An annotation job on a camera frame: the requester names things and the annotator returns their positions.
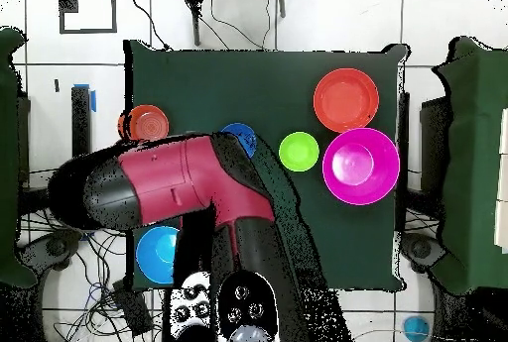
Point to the dark blue bowl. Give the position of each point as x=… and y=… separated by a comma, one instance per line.
x=244, y=136

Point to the large pink bowl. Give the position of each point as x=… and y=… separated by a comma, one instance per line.
x=361, y=165

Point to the small orange bowl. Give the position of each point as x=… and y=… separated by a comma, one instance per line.
x=151, y=124

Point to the large light blue bowl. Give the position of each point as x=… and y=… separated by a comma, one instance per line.
x=152, y=254

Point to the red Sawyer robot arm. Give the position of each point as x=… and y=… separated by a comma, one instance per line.
x=178, y=179

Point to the green bowl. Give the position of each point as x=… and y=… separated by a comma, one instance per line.
x=299, y=151

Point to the dark green tablecloth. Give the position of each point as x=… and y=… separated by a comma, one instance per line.
x=254, y=80

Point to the large orange bowl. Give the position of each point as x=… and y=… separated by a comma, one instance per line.
x=346, y=100

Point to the black metal stand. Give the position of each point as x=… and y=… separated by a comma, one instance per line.
x=195, y=21

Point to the black power box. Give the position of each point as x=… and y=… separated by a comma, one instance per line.
x=133, y=310

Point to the dark grey floor base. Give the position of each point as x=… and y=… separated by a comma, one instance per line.
x=420, y=250
x=55, y=247

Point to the neighbouring green cloth table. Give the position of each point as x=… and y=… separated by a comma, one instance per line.
x=10, y=159
x=476, y=159

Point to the light blue bowl on floor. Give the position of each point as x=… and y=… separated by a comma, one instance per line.
x=416, y=328

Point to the black table frame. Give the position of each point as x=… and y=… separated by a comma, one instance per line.
x=81, y=120
x=403, y=215

